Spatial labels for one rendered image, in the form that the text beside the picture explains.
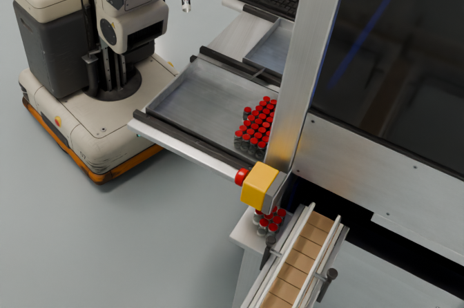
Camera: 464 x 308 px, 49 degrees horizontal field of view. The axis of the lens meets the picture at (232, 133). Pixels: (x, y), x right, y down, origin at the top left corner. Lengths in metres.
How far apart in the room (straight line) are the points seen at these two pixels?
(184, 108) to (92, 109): 0.92
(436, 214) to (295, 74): 0.39
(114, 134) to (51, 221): 0.45
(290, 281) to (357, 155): 0.29
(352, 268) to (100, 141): 1.23
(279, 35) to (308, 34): 0.83
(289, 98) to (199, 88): 0.54
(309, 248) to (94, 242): 1.25
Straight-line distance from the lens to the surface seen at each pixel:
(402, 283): 1.28
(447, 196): 1.02
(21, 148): 2.57
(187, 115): 1.39
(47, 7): 2.03
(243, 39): 1.67
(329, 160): 1.05
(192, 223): 2.22
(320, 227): 1.16
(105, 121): 2.22
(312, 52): 0.90
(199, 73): 1.52
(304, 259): 1.11
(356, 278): 1.33
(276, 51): 1.64
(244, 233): 1.18
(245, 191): 1.09
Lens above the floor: 1.88
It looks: 47 degrees down
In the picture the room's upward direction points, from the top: 8 degrees clockwise
